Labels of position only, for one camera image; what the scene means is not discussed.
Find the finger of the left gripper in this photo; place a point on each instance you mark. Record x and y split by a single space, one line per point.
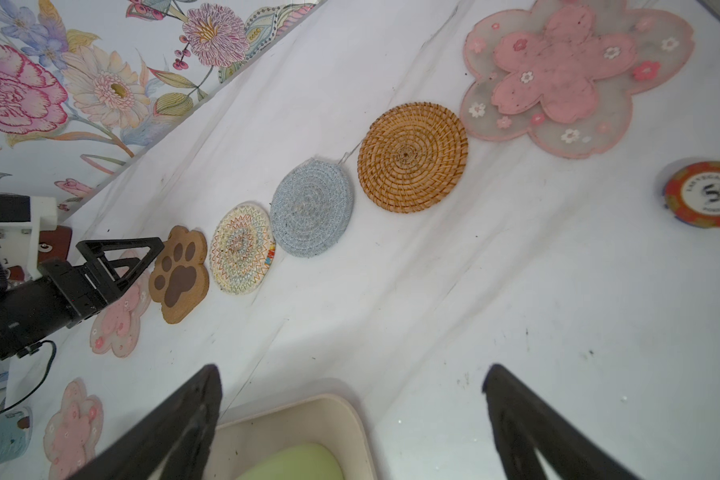
126 255

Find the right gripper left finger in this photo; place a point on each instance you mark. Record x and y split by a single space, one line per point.
174 440

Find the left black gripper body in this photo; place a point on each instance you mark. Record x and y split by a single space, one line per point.
63 297

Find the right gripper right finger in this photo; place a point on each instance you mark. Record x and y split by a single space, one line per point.
525 428

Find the white multicolour zigzag coaster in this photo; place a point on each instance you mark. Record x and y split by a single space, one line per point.
242 249

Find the grey-blue woven round coaster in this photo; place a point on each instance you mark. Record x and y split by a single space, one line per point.
312 207

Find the woven rattan round coaster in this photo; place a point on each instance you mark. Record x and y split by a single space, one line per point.
412 157

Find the pink flower coaster back left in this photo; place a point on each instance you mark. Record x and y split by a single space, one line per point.
117 328

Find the pink flower coaster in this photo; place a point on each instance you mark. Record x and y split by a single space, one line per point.
564 73
72 433
117 328

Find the brown paw print coaster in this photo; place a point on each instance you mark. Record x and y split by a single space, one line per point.
180 281

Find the pink flower coaster front left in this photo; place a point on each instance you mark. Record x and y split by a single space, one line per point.
72 433

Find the pink flower coaster right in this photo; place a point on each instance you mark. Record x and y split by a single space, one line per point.
564 73

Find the brown wooden metronome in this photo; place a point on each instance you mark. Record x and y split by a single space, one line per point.
50 245

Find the small tin can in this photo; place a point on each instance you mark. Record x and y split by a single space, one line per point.
0 438

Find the light green mug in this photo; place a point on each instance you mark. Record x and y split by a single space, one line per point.
309 461

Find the beige serving tray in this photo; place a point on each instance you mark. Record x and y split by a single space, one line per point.
326 419

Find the red poker chip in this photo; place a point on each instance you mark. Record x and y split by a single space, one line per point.
692 194

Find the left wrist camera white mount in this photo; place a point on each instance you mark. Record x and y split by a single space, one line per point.
22 219

